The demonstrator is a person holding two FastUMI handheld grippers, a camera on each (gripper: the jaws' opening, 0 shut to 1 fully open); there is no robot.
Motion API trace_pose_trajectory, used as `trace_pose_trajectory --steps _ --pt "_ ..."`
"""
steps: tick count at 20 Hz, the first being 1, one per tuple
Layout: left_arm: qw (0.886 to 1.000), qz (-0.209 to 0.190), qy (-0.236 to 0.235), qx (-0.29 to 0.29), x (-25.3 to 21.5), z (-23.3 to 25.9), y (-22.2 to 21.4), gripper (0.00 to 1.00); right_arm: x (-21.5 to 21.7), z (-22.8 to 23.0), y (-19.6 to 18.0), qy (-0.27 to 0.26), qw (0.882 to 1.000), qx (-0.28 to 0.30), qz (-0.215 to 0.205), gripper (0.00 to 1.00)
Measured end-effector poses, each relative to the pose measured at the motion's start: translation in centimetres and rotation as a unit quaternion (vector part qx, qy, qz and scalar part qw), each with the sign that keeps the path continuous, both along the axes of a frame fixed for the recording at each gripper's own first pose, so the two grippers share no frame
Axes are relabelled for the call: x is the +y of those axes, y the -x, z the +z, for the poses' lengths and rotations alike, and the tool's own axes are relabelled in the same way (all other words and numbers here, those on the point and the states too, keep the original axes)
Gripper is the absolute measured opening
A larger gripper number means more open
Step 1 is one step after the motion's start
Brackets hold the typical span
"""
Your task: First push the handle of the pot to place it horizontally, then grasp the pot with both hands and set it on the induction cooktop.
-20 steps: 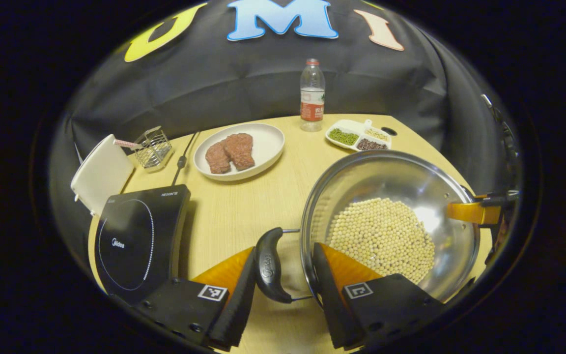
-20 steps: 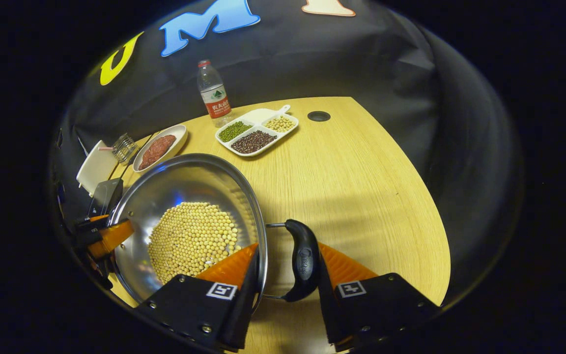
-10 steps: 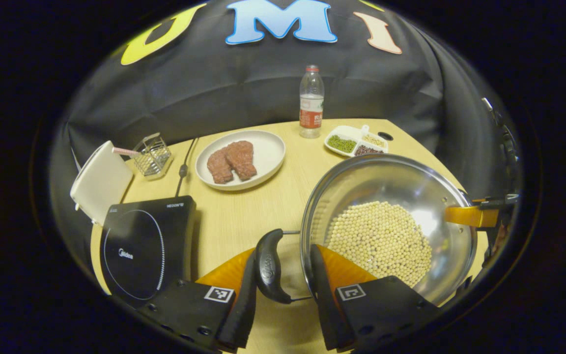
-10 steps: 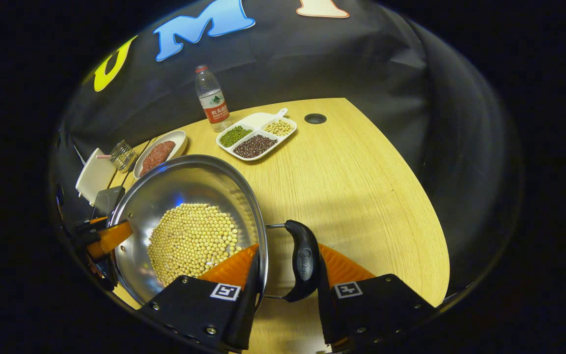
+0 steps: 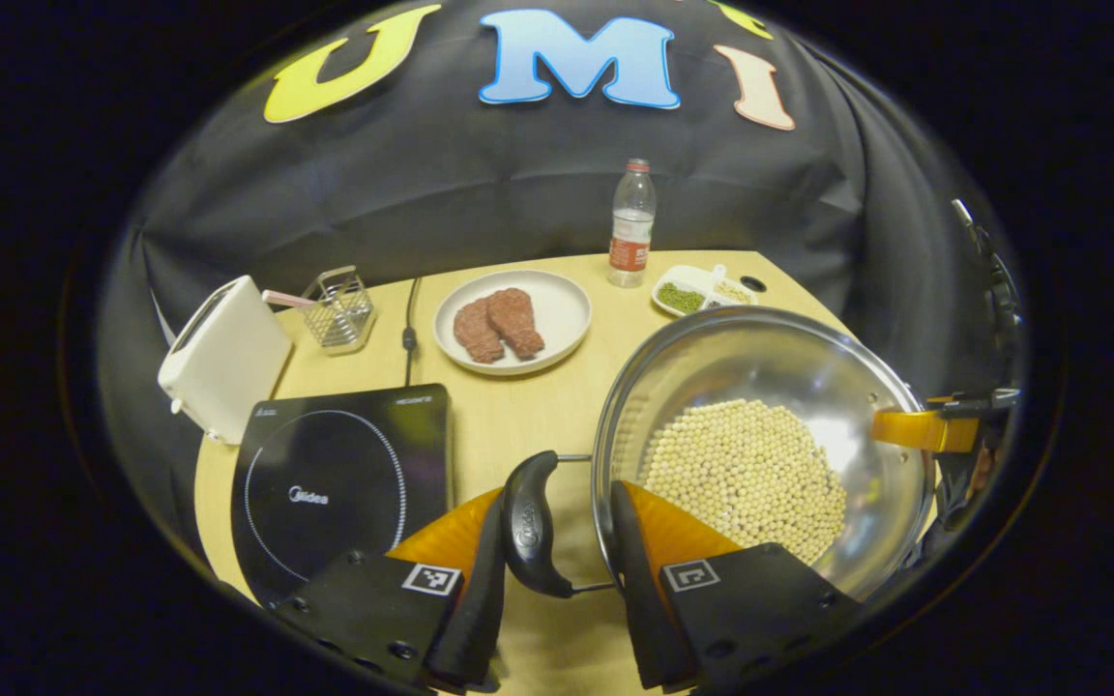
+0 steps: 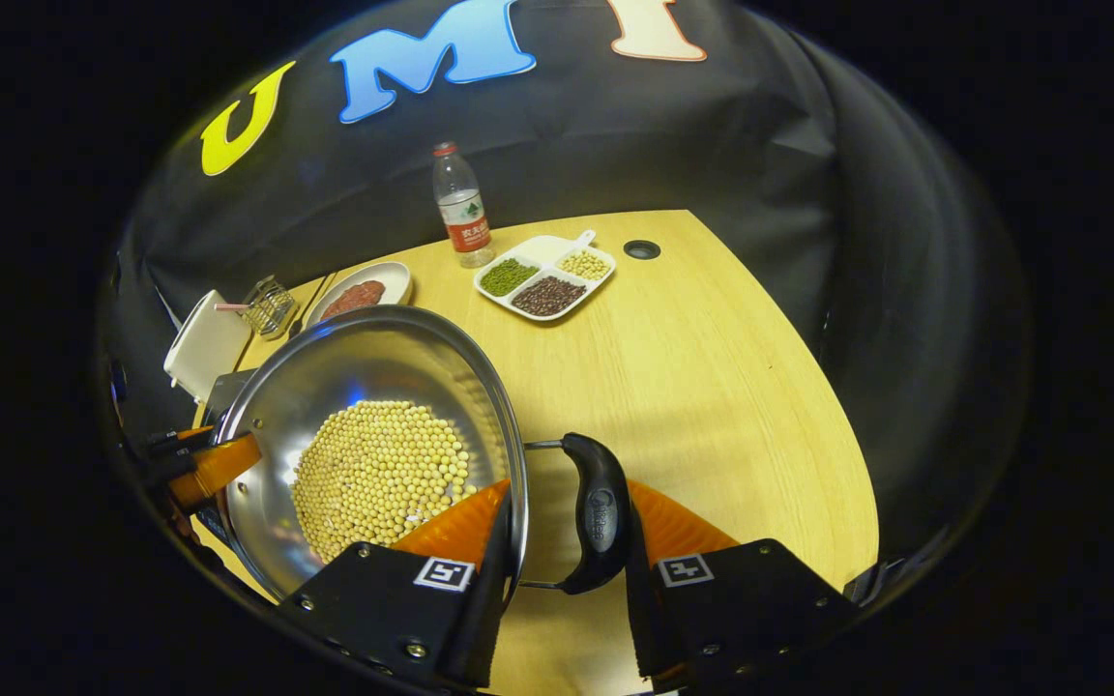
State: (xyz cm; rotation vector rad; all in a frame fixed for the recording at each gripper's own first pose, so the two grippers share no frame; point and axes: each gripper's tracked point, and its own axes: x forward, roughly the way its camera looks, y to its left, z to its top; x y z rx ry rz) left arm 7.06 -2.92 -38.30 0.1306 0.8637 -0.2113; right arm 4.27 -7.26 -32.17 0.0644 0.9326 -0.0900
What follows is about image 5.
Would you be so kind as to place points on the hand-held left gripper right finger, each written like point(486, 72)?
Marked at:
point(639, 599)

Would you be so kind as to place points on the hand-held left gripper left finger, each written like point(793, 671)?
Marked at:
point(480, 628)

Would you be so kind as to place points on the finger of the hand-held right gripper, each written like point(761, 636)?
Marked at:
point(920, 430)

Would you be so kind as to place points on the stainless steel pot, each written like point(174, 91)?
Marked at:
point(760, 358)

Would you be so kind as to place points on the black induction cooktop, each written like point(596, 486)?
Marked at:
point(325, 483)

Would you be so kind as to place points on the pile of soybeans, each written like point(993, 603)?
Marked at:
point(741, 474)

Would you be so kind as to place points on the white divided bean dish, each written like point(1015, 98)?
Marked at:
point(683, 295)

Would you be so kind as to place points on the round white plate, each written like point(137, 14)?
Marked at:
point(562, 309)

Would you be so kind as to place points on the clear plastic water bottle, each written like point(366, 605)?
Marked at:
point(631, 227)

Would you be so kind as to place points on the white toaster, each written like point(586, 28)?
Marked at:
point(228, 358)

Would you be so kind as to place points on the pink stick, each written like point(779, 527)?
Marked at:
point(286, 299)

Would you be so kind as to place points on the black backdrop cloth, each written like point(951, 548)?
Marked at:
point(480, 184)

